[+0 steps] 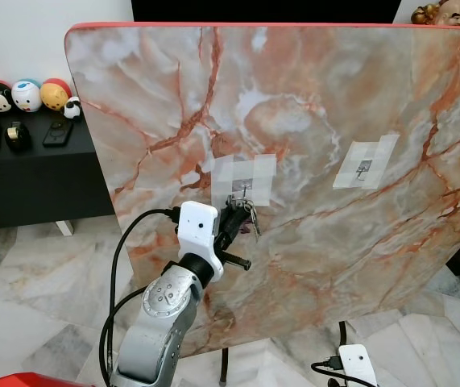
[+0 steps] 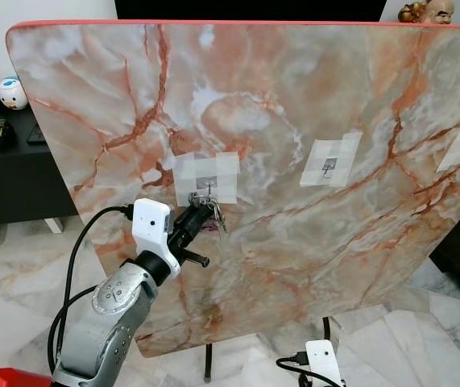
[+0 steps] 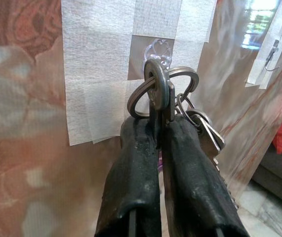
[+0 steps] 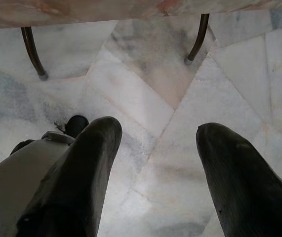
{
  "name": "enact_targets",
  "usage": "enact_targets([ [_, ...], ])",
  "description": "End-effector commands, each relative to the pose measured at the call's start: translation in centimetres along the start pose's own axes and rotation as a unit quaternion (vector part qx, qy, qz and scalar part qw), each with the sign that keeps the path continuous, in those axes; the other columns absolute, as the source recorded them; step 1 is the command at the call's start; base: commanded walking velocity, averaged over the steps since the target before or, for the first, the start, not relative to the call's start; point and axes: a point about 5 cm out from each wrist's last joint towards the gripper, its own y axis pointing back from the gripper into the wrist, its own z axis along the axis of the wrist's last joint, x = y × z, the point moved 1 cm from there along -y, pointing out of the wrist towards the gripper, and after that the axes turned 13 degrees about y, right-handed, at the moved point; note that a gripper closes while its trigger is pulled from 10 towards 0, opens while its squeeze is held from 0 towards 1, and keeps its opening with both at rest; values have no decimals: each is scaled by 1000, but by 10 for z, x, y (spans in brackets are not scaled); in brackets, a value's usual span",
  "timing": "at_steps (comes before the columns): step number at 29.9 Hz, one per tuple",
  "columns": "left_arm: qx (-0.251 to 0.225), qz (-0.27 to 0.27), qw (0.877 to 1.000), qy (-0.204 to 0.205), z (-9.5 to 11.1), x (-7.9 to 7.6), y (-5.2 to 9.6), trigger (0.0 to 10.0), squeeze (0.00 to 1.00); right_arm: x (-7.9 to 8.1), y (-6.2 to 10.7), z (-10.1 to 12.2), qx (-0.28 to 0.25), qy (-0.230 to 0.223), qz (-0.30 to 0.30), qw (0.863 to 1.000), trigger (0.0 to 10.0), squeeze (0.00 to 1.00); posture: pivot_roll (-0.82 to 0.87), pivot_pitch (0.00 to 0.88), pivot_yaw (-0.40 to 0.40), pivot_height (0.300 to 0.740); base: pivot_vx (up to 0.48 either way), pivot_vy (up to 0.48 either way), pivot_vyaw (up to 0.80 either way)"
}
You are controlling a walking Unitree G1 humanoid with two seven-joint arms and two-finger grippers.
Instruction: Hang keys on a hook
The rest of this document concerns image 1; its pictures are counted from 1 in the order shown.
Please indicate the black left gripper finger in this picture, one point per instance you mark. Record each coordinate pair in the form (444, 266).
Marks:
(236, 260)
(242, 211)

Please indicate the marble pattern table top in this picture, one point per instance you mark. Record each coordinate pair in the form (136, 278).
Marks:
(334, 258)

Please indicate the black table leg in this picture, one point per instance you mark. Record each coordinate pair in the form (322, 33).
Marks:
(344, 334)
(224, 367)

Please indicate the black sideboard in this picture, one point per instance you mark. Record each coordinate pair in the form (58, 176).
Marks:
(36, 185)

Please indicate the small panda figure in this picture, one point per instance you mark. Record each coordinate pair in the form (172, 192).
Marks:
(72, 108)

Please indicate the yellow bear plush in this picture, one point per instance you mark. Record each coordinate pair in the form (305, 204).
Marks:
(55, 93)

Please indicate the black tape dispenser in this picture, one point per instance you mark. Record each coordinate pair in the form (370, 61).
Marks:
(18, 135)

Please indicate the white duck plush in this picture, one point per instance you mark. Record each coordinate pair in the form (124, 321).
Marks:
(26, 95)

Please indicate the red plastic stool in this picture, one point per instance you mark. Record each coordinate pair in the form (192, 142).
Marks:
(12, 380)

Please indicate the bronze buddha figurine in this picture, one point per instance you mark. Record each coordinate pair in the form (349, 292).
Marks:
(447, 11)

